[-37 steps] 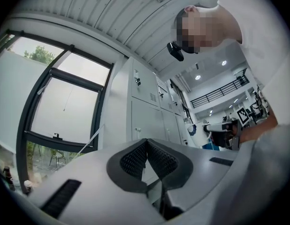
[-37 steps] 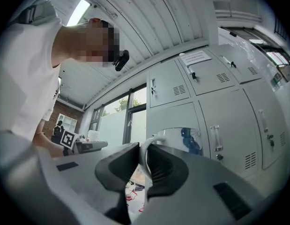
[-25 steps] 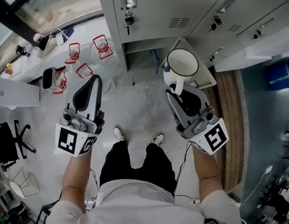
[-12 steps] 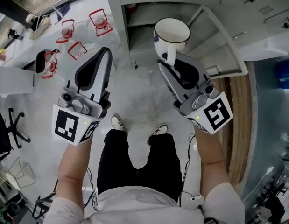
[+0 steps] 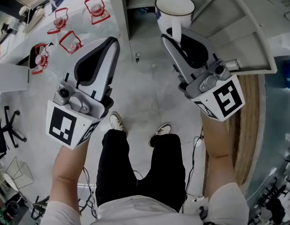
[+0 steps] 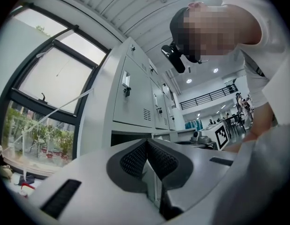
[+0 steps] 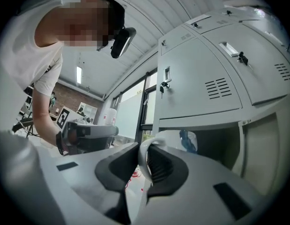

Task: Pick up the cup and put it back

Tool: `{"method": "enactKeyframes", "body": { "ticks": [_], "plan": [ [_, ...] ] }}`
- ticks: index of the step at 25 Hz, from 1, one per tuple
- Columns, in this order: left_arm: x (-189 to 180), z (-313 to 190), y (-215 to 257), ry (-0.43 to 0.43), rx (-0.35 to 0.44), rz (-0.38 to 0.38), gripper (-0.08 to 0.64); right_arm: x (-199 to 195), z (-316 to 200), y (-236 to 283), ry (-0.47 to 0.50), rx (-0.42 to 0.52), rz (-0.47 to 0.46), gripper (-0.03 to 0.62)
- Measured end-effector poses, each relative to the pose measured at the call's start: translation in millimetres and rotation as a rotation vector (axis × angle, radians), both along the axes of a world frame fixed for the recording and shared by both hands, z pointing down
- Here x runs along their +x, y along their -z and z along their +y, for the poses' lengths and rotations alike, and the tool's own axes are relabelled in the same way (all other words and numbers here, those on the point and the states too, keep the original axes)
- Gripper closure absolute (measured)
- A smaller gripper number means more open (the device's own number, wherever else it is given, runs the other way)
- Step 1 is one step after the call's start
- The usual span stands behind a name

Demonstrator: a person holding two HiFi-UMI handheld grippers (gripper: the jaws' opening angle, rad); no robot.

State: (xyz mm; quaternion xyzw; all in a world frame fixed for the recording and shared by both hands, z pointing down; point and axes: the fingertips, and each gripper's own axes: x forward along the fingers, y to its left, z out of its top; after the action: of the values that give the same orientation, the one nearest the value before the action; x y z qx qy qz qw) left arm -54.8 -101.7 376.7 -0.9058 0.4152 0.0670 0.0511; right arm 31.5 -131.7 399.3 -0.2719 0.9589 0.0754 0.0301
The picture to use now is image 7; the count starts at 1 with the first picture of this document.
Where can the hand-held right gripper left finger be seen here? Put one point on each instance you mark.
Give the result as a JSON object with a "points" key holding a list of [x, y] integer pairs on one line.
{"points": [[88, 172]]}

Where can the white enamel mug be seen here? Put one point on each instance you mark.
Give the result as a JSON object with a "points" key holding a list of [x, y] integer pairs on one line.
{"points": [[168, 135]]}

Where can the person's head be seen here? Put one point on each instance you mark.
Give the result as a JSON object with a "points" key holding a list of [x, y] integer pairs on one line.
{"points": [[51, 27]]}

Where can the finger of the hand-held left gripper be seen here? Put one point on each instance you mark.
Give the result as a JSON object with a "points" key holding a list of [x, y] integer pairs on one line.
{"points": [[102, 131]]}

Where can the black head-mounted camera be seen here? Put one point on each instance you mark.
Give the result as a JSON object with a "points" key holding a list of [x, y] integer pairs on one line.
{"points": [[122, 42]]}

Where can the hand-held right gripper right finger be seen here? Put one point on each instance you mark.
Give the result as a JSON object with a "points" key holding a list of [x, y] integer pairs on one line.
{"points": [[201, 186]]}

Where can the person's left forearm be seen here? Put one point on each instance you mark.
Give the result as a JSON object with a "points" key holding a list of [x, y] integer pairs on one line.
{"points": [[44, 121]]}

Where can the grey metal cabinet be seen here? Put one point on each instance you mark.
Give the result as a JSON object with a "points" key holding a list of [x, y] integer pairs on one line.
{"points": [[194, 78]]}

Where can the locker door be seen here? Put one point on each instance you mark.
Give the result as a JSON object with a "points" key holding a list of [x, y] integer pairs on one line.
{"points": [[259, 149]]}

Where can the white shelving unit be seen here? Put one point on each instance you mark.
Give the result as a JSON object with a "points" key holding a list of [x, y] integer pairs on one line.
{"points": [[89, 109]]}

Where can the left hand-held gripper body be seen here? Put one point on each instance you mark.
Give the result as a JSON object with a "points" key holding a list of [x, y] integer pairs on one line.
{"points": [[65, 123]]}

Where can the person's white shirt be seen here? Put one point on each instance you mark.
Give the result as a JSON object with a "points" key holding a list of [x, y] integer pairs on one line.
{"points": [[18, 55]]}

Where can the black wrist band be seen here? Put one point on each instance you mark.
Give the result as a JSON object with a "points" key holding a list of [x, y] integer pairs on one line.
{"points": [[60, 143]]}

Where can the long ceiling light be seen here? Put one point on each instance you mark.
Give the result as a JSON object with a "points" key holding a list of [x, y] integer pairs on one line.
{"points": [[78, 75]]}

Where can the black framed window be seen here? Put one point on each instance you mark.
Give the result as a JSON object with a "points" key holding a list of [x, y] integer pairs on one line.
{"points": [[130, 107]]}

